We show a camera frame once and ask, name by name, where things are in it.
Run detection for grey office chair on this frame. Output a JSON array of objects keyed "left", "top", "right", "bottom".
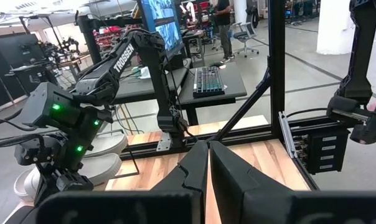
[{"left": 233, "top": 6, "right": 260, "bottom": 58}]

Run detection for person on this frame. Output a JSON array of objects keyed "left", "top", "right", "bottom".
[{"left": 213, "top": 0, "right": 235, "bottom": 64}]

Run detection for dark grey monitor desk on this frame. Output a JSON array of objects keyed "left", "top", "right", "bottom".
[{"left": 111, "top": 67, "right": 189, "bottom": 105}]

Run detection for monitor with blue screen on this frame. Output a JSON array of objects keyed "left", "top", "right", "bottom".
[{"left": 136, "top": 0, "right": 185, "bottom": 62}]

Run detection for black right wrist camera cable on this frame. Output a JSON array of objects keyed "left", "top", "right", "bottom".
[{"left": 0, "top": 108, "right": 45, "bottom": 151}]

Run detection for black monitor stand pole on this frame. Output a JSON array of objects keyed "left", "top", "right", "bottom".
[{"left": 75, "top": 14, "right": 139, "bottom": 65}]

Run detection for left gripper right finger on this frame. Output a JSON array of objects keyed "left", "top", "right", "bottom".
[{"left": 210, "top": 140, "right": 293, "bottom": 224}]

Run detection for black display panel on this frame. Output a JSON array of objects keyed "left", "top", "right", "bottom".
[{"left": 0, "top": 33, "right": 45, "bottom": 68}]

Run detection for backlit computer keyboard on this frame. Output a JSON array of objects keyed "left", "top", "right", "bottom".
[{"left": 192, "top": 65, "right": 225, "bottom": 99}]

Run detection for white building column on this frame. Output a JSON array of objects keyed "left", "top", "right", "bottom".
[{"left": 316, "top": 0, "right": 357, "bottom": 55}]

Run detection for grey rubber slide sandal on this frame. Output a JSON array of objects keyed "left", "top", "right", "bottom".
[
  {"left": 85, "top": 133, "right": 129, "bottom": 158},
  {"left": 13, "top": 152, "right": 123, "bottom": 203}
]

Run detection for black box with white labels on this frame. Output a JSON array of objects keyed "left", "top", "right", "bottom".
[{"left": 292, "top": 126, "right": 351, "bottom": 175}]

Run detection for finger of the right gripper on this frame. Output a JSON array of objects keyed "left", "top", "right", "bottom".
[{"left": 34, "top": 174, "right": 59, "bottom": 207}]

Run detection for dark grey keyboard desk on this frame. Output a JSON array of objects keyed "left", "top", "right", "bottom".
[{"left": 177, "top": 62, "right": 248, "bottom": 125}]

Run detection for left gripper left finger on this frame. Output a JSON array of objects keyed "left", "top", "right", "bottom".
[{"left": 152, "top": 140, "right": 209, "bottom": 224}]

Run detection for black aluminium rig frame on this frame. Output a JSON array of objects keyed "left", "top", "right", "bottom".
[{"left": 119, "top": 0, "right": 350, "bottom": 192}]

